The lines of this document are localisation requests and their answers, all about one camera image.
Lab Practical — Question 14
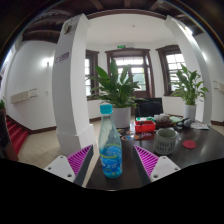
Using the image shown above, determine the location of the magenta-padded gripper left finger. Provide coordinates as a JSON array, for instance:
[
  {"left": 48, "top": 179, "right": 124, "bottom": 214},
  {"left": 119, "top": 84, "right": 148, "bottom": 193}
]
[{"left": 43, "top": 143, "right": 96, "bottom": 184}]

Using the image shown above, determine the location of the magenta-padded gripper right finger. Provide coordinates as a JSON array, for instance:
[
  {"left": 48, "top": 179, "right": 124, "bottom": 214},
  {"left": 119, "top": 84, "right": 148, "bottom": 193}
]
[{"left": 133, "top": 143, "right": 182, "bottom": 183}]

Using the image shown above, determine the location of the clear blue-capped drink bottle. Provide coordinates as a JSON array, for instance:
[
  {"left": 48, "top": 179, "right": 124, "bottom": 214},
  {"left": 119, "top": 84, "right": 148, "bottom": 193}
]
[{"left": 98, "top": 103, "right": 123, "bottom": 179}]

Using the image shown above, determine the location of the grey ribbed ceramic mug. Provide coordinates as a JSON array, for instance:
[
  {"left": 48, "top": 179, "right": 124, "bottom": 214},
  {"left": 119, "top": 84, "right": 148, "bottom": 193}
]
[{"left": 153, "top": 128, "right": 179, "bottom": 155}]

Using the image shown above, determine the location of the flat round red coaster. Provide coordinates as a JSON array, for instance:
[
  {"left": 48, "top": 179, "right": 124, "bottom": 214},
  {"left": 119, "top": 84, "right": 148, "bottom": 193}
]
[{"left": 182, "top": 139, "right": 197, "bottom": 150}]

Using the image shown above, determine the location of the red plastic box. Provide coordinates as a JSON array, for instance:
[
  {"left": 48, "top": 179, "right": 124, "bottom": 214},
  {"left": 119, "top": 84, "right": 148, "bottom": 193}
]
[{"left": 134, "top": 119, "right": 157, "bottom": 134}]

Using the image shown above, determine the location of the brown tray with white cups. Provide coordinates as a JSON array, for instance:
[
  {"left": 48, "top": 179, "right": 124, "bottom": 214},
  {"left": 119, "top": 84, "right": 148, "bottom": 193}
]
[{"left": 153, "top": 113, "right": 173, "bottom": 129}]

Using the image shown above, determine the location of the green patterned box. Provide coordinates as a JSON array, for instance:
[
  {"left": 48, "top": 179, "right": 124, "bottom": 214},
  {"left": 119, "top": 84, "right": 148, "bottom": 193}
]
[{"left": 135, "top": 116, "right": 154, "bottom": 123}]

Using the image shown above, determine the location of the red carpeted staircase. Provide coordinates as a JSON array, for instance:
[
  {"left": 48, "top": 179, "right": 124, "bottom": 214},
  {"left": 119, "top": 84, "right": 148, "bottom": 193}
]
[{"left": 5, "top": 116, "right": 29, "bottom": 156}]

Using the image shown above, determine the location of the white printed pamphlet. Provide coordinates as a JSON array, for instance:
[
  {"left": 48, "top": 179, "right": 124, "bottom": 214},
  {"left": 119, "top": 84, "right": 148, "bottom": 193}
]
[{"left": 190, "top": 121, "right": 210, "bottom": 131}]

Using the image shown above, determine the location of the large plant in white pot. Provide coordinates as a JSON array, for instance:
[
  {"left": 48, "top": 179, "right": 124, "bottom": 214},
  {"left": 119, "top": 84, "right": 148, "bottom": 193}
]
[
  {"left": 87, "top": 58, "right": 145, "bottom": 129},
  {"left": 169, "top": 64, "right": 210, "bottom": 122}
]

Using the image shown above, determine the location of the black office chair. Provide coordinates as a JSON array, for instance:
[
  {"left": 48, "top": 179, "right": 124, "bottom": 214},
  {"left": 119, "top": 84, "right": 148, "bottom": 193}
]
[{"left": 134, "top": 97, "right": 164, "bottom": 118}]

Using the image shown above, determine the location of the dark wooden double door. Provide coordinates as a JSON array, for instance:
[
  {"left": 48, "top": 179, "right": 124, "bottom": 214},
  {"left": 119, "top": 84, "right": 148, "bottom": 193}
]
[{"left": 105, "top": 48, "right": 156, "bottom": 99}]

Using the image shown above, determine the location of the dark framed window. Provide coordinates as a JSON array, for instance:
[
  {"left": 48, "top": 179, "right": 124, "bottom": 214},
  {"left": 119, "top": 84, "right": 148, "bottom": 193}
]
[
  {"left": 155, "top": 44, "right": 188, "bottom": 97},
  {"left": 84, "top": 49, "right": 100, "bottom": 101}
]

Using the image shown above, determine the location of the purple lettered pillar sign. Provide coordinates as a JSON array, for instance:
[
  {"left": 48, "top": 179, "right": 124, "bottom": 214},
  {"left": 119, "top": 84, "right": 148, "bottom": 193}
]
[{"left": 54, "top": 51, "right": 71, "bottom": 64}]

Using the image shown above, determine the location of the glowing wall lamp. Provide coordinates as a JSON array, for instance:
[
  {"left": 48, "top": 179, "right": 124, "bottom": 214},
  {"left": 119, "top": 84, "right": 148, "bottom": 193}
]
[{"left": 41, "top": 57, "right": 54, "bottom": 68}]

